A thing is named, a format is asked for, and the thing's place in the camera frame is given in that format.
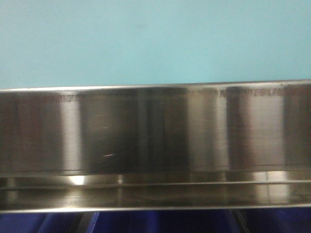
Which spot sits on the light blue bin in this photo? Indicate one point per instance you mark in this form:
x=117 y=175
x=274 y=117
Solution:
x=46 y=43

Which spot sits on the steel shelf front beam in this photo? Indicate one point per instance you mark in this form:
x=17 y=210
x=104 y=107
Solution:
x=155 y=147

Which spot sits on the lower centre blue bin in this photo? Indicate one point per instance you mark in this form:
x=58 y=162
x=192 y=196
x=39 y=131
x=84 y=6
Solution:
x=182 y=221

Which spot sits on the lower left blue bin front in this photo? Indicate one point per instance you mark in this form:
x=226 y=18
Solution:
x=39 y=223

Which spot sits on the lower right blue bin front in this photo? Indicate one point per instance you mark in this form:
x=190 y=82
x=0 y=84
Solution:
x=278 y=220

